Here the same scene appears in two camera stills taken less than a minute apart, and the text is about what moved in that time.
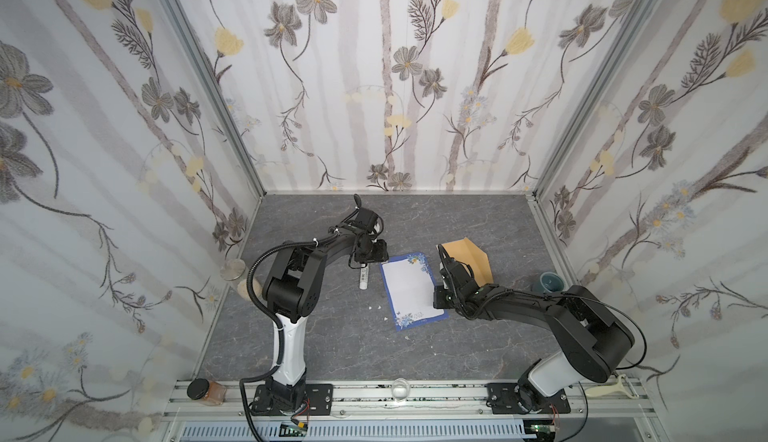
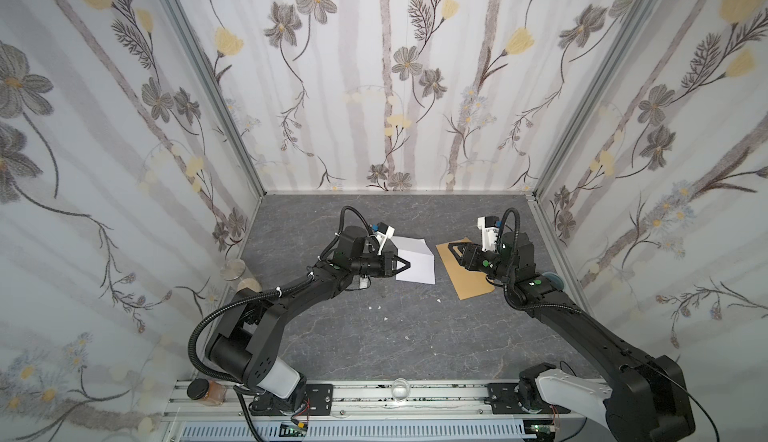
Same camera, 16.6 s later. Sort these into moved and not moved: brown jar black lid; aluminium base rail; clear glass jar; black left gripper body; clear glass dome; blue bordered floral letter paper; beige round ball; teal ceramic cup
Moved: black left gripper body; blue bordered floral letter paper
Not moved: teal ceramic cup; clear glass dome; beige round ball; clear glass jar; aluminium base rail; brown jar black lid
